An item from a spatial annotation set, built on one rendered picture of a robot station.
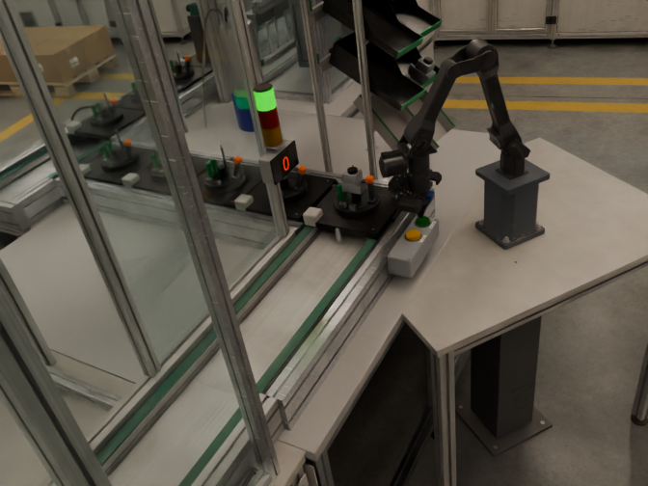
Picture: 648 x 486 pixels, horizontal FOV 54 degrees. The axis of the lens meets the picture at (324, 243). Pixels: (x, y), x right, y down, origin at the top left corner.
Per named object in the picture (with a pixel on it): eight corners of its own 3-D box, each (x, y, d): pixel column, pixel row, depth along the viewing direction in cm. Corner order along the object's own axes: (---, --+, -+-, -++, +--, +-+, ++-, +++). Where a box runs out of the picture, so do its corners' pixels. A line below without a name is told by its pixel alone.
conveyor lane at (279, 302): (411, 220, 199) (409, 193, 194) (266, 421, 143) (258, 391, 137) (332, 205, 212) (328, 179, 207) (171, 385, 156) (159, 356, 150)
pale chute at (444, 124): (447, 132, 217) (455, 125, 213) (427, 148, 209) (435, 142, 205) (394, 68, 217) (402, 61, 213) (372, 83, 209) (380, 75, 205)
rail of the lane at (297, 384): (435, 215, 200) (434, 185, 194) (289, 430, 140) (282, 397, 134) (418, 212, 202) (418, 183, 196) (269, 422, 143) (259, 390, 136)
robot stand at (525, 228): (546, 232, 185) (551, 174, 174) (504, 250, 181) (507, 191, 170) (513, 210, 196) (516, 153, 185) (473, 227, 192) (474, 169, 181)
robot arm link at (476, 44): (482, 33, 157) (459, 45, 157) (496, 41, 151) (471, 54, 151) (512, 137, 175) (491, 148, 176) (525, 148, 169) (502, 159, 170)
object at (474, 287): (707, 234, 180) (709, 226, 178) (437, 360, 155) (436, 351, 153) (539, 144, 233) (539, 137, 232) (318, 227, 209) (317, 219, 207)
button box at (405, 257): (439, 235, 184) (439, 218, 181) (411, 279, 170) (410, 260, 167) (417, 230, 188) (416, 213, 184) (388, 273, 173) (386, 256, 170)
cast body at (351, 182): (367, 187, 187) (365, 166, 183) (361, 195, 184) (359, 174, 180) (342, 183, 191) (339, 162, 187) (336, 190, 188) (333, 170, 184)
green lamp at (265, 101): (280, 103, 161) (276, 85, 158) (269, 112, 158) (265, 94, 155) (263, 102, 163) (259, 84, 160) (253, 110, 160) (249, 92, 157)
